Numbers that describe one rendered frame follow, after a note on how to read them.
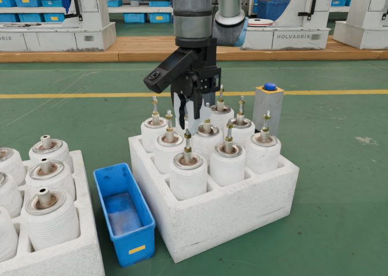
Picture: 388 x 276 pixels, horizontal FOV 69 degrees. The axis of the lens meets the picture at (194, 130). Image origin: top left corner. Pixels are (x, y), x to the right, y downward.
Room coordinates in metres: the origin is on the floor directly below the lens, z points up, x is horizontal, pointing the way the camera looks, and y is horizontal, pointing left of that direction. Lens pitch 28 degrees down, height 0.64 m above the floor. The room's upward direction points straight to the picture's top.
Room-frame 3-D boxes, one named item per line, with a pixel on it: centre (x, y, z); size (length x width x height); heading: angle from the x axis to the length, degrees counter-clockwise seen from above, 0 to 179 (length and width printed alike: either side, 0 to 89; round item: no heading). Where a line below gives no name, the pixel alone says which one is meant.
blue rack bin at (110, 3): (5.47, 1.49, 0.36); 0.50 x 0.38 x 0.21; 4
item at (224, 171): (0.63, -0.09, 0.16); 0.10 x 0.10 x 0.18
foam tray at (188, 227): (0.74, -0.04, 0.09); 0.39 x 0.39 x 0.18; 26
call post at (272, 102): (0.93, -0.26, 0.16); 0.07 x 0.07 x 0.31; 26
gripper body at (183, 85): (0.59, 0.00, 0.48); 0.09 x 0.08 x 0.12; 128
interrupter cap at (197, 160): (0.58, 0.01, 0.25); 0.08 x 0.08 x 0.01
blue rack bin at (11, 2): (5.41, 3.29, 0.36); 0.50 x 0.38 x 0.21; 2
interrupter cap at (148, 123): (0.79, 0.12, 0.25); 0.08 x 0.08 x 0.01
